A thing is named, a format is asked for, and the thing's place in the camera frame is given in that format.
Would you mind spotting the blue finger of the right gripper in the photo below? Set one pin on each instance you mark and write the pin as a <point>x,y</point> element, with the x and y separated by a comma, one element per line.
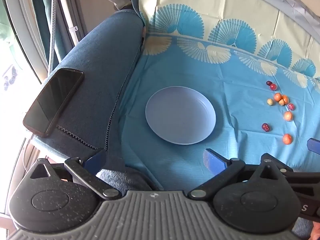
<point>313,145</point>

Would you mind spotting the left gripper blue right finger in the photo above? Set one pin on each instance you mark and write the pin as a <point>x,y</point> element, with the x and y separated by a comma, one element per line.
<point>215,162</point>

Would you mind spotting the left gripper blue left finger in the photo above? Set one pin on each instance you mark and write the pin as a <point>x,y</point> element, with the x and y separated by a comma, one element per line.
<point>95,161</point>

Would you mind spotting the pink lychee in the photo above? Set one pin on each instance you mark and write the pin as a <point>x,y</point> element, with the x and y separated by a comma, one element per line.
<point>291,107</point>

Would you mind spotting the orange kumquat fruit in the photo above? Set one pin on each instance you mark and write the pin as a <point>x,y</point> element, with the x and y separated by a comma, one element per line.
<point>277,97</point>

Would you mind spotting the small yellow-green fruit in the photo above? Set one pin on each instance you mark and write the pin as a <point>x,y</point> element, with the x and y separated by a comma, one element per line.
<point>270,102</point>

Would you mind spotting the red cherry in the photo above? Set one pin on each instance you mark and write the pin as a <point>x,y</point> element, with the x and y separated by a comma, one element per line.
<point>273,87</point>

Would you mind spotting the small pale yellow fruit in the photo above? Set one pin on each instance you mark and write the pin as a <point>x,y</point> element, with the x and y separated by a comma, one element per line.
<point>281,102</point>

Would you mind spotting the person's right hand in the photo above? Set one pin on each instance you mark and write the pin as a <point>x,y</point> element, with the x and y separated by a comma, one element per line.
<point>315,233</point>

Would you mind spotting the light blue round plate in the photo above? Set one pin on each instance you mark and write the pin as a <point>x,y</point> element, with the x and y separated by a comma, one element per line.
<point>180,115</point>

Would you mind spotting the black smartphone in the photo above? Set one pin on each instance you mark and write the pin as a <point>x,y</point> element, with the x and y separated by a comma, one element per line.
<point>42,116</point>

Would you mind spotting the blue fan-pattern cloth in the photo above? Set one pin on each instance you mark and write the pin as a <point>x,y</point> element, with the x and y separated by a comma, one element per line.
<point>226,50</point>

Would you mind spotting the blue fabric sofa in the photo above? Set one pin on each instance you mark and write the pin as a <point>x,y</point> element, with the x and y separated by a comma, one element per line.
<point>90,122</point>

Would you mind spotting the teal curtain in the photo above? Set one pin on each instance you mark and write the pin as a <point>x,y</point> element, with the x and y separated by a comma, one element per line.
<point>42,9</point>

